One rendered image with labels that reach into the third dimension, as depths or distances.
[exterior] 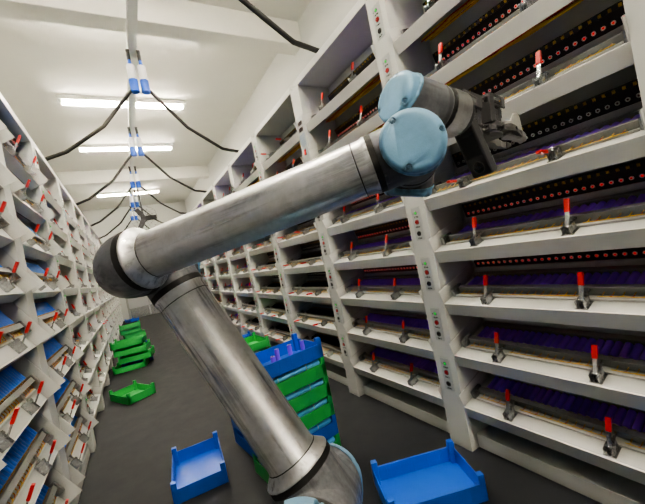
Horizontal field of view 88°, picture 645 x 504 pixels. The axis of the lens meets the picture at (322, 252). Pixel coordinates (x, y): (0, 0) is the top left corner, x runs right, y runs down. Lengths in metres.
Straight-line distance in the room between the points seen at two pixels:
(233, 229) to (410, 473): 1.12
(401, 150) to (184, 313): 0.53
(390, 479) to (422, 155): 1.16
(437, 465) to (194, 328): 1.02
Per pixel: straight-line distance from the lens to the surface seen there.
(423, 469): 1.44
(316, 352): 1.41
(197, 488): 1.63
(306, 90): 2.03
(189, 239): 0.58
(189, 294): 0.76
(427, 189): 0.63
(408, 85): 0.65
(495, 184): 1.12
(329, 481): 0.78
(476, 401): 1.44
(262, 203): 0.52
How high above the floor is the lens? 0.83
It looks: 1 degrees down
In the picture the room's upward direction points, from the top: 11 degrees counter-clockwise
